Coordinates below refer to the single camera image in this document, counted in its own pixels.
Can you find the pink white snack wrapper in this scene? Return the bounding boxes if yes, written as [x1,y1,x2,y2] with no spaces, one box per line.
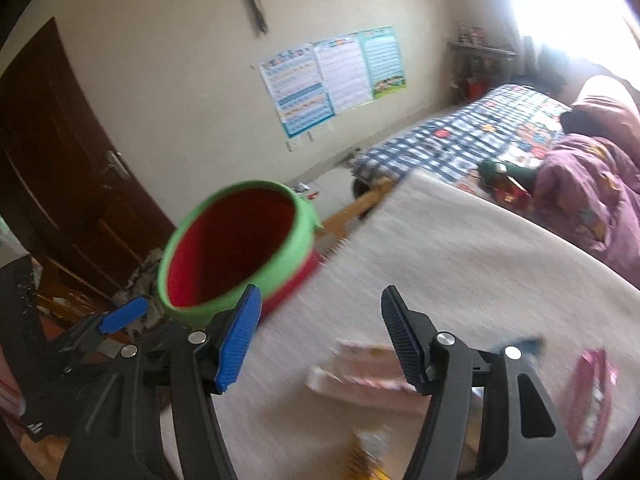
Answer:
[306,340,430,415]

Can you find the white chart wall poster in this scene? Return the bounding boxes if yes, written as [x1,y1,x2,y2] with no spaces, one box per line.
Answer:
[314,35,373,115]

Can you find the floral cushion wooden chair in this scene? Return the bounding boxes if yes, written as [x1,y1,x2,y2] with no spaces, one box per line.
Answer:
[112,248,165,340]

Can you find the blue alphabet wall poster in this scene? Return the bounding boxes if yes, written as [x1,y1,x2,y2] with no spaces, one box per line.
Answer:
[258,44,335,139]

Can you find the pink pouch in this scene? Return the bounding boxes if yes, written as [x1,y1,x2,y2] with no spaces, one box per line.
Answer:
[560,348,618,467]

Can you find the yellow tube box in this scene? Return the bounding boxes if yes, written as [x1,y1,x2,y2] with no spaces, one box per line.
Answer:
[342,427,390,480]

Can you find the purple floral quilt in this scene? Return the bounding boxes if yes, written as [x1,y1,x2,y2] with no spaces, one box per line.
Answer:
[533,133,639,286]

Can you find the red bin with green rim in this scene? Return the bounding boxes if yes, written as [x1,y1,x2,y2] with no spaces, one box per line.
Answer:
[156,180,322,328]

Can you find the teal number wall poster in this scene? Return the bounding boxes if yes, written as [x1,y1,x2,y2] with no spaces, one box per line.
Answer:
[357,26,407,100]

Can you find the dark blue snack wrapper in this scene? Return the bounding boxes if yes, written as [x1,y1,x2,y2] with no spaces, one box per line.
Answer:
[491,337,546,368]

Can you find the litter scraps on floor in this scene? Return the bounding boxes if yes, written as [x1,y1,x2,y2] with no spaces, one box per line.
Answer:
[293,182,320,200]

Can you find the grey towel mat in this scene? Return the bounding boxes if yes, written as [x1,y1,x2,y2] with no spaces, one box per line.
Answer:
[215,172,639,479]

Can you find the bright curtained window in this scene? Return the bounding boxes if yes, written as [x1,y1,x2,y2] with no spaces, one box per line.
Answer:
[511,0,639,87]

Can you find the pink pillow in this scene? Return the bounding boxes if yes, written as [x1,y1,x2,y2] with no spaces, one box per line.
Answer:
[560,75,639,166]

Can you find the small cluttered side table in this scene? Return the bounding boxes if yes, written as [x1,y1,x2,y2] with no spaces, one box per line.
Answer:
[447,23,518,104]

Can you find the blue plaid cartoon bedsheet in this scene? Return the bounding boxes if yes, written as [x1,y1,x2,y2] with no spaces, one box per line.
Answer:
[350,84,570,197]

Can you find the green plush toy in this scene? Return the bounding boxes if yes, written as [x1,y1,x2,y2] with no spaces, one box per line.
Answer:
[477,159,537,211]

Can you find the dark brown wooden door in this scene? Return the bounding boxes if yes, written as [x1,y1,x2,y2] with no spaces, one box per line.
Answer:
[1,20,175,299]

